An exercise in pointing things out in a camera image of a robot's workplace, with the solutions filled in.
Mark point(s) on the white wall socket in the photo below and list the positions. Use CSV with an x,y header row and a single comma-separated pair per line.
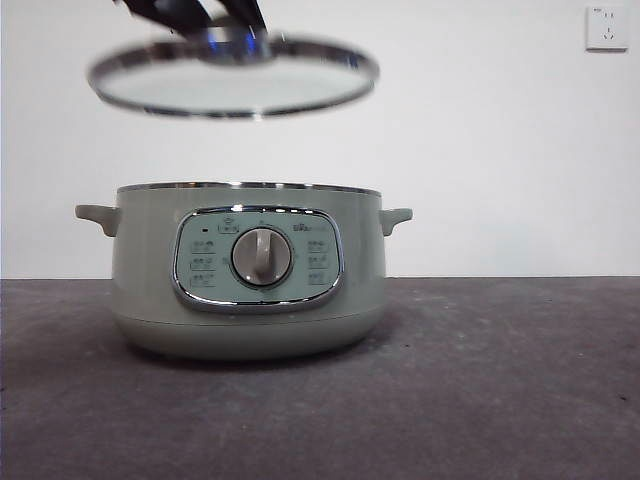
x,y
606,29

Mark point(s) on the round glass pot lid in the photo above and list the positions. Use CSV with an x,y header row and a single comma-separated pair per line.
x,y
230,92

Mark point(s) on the pale green electric cooking pot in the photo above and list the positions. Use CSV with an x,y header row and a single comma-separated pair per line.
x,y
250,320

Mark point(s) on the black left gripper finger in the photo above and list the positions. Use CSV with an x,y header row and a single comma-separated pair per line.
x,y
160,10
245,12

